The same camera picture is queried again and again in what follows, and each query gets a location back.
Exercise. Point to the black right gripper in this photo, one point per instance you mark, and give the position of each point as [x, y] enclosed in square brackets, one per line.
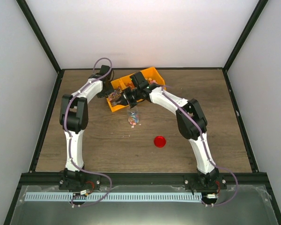
[127, 100]

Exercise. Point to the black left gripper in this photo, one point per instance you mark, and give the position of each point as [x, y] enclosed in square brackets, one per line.
[110, 90]

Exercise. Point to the clear plastic jar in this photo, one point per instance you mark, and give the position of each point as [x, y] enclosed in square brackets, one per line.
[133, 116]

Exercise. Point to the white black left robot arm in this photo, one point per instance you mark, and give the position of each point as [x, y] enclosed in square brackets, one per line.
[74, 115]

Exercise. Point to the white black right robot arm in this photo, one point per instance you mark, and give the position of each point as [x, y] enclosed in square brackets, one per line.
[191, 121]

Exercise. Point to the red jar lid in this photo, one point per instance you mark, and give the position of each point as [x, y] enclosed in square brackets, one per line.
[159, 141]

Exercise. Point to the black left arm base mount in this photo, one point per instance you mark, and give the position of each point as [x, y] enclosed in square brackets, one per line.
[77, 181]

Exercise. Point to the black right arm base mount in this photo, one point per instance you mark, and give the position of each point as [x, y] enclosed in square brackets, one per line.
[199, 182]

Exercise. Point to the light blue slotted cable duct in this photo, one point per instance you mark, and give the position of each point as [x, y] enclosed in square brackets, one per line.
[113, 197]

